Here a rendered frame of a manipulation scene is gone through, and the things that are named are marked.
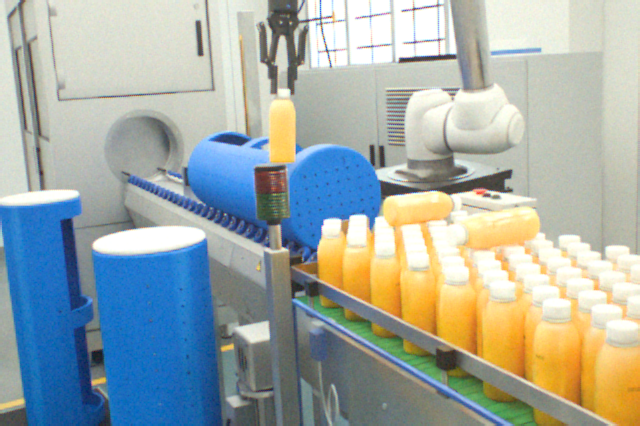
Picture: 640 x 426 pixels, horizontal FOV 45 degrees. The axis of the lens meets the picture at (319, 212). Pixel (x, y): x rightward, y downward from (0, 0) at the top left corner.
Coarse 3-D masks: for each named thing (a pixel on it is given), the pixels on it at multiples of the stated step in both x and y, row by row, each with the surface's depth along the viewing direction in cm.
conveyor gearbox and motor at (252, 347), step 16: (240, 336) 171; (256, 336) 168; (240, 352) 171; (256, 352) 167; (240, 368) 173; (256, 368) 167; (240, 384) 173; (256, 384) 168; (272, 384) 169; (240, 400) 172; (256, 400) 170; (272, 400) 170; (240, 416) 170; (256, 416) 171; (272, 416) 171
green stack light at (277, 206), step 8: (288, 192) 141; (256, 200) 141; (264, 200) 139; (272, 200) 139; (280, 200) 139; (288, 200) 141; (256, 208) 141; (264, 208) 140; (272, 208) 139; (280, 208) 140; (288, 208) 141; (256, 216) 142; (264, 216) 140; (272, 216) 140; (280, 216) 140; (288, 216) 141
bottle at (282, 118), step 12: (276, 108) 188; (288, 108) 188; (276, 120) 188; (288, 120) 188; (276, 132) 188; (288, 132) 189; (276, 144) 189; (288, 144) 189; (276, 156) 189; (288, 156) 189
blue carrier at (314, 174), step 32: (192, 160) 267; (224, 160) 239; (256, 160) 218; (320, 160) 197; (352, 160) 200; (224, 192) 236; (320, 192) 198; (352, 192) 202; (256, 224) 226; (288, 224) 196; (320, 224) 199
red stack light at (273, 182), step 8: (256, 176) 139; (264, 176) 138; (272, 176) 138; (280, 176) 139; (288, 176) 141; (256, 184) 140; (264, 184) 139; (272, 184) 138; (280, 184) 139; (288, 184) 141; (256, 192) 140; (264, 192) 139; (272, 192) 139; (280, 192) 139
